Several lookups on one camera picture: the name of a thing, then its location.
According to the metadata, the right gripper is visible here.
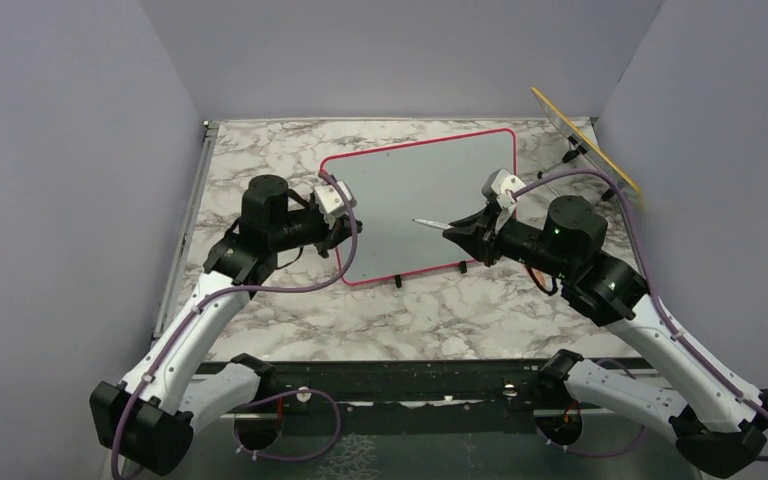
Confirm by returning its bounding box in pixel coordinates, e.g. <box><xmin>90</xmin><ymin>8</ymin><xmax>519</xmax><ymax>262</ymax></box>
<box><xmin>444</xmin><ymin>202</ymin><xmax>575</xmax><ymax>280</ymax></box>

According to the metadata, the white black-tipped marker pen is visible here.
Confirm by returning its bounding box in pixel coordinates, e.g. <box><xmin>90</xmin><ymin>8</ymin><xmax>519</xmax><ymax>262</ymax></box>
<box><xmin>413</xmin><ymin>218</ymin><xmax>453</xmax><ymax>231</ymax></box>

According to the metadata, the orange marker cap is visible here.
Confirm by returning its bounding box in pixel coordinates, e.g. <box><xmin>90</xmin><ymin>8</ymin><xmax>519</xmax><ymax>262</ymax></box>
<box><xmin>525</xmin><ymin>266</ymin><xmax>551</xmax><ymax>293</ymax></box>

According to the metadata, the yellow-edged board on stand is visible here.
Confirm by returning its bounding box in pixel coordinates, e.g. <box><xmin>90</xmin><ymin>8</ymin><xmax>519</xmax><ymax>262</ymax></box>
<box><xmin>531</xmin><ymin>87</ymin><xmax>643</xmax><ymax>207</ymax></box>

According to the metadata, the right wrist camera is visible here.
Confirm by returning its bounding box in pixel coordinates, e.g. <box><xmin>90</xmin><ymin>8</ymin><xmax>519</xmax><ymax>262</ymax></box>
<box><xmin>481</xmin><ymin>168</ymin><xmax>526</xmax><ymax>234</ymax></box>

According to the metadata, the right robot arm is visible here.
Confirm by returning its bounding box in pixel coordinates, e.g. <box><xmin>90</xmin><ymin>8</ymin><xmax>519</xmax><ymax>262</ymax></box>
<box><xmin>443</xmin><ymin>195</ymin><xmax>768</xmax><ymax>478</ymax></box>

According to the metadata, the pink-framed whiteboard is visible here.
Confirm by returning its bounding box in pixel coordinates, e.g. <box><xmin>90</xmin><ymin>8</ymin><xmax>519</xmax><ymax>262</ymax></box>
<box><xmin>320</xmin><ymin>128</ymin><xmax>517</xmax><ymax>286</ymax></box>

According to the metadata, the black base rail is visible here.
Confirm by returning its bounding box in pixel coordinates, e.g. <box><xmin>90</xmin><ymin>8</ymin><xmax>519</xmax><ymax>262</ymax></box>
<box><xmin>226</xmin><ymin>359</ymin><xmax>573</xmax><ymax>437</ymax></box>

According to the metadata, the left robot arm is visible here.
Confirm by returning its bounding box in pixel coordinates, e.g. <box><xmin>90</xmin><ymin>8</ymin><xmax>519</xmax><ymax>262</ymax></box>
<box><xmin>90</xmin><ymin>172</ymin><xmax>362</xmax><ymax>479</ymax></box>

